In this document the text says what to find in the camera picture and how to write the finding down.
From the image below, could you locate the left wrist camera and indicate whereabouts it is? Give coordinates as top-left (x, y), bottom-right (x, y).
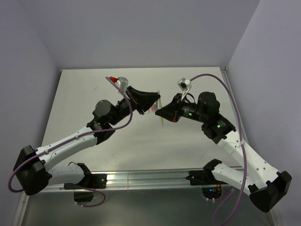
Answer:
top-left (110, 76), bottom-right (128, 92)

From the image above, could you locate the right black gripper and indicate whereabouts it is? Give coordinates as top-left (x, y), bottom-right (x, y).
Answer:
top-left (156, 92), bottom-right (208, 122)

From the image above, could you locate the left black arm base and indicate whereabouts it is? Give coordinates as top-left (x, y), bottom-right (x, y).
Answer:
top-left (63, 173), bottom-right (107, 206)

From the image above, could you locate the aluminium mounting rail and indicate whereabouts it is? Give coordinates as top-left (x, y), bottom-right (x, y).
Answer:
top-left (16, 161), bottom-right (243, 195)

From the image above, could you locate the yellow highlighter pen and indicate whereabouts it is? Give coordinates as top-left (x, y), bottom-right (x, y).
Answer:
top-left (158, 98), bottom-right (165, 126)

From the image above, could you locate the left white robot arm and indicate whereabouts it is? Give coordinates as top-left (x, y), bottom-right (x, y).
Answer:
top-left (12, 86), bottom-right (160, 195)

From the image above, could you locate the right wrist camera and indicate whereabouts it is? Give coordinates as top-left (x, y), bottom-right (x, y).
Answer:
top-left (177, 78), bottom-right (192, 101)

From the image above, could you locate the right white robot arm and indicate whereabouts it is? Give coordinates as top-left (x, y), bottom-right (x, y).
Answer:
top-left (155, 92), bottom-right (292, 212)

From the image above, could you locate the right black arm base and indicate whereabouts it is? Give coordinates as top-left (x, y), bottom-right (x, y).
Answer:
top-left (185, 168), bottom-right (231, 202)

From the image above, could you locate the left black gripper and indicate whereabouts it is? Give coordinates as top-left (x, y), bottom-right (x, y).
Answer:
top-left (109, 87), bottom-right (161, 127)

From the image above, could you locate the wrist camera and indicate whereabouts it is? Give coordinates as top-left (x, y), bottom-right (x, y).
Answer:
top-left (177, 78), bottom-right (192, 101)
top-left (110, 76), bottom-right (128, 92)

